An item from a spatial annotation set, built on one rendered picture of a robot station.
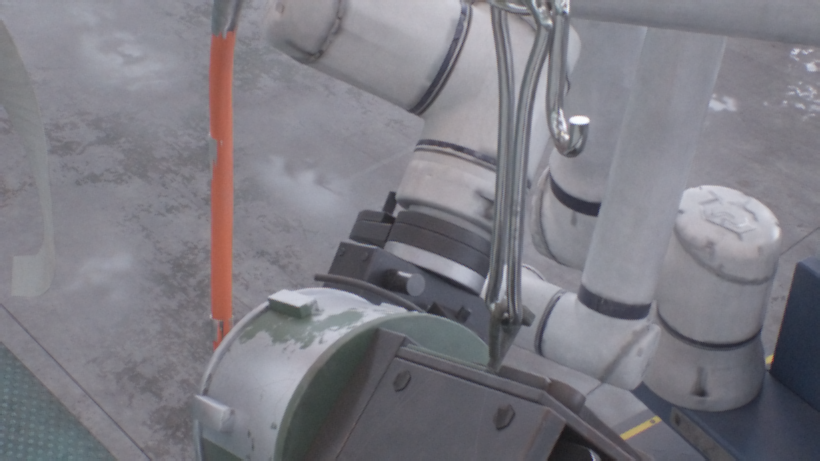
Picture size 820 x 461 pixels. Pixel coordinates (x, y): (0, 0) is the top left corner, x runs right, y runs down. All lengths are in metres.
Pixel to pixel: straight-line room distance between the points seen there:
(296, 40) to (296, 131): 2.51
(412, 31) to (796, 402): 1.14
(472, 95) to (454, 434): 0.35
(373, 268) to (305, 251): 2.08
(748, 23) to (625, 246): 0.45
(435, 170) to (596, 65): 0.71
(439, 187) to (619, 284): 0.60
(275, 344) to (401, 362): 0.09
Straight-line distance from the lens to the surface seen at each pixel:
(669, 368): 1.75
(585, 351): 1.41
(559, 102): 0.45
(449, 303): 0.81
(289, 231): 2.92
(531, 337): 1.43
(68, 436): 2.49
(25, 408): 2.57
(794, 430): 1.78
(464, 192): 0.80
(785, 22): 0.98
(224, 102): 0.67
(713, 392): 1.75
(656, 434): 2.00
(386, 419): 0.55
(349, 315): 0.62
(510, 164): 0.48
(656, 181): 1.34
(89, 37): 3.90
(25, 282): 1.29
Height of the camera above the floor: 1.75
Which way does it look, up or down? 37 degrees down
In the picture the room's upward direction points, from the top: straight up
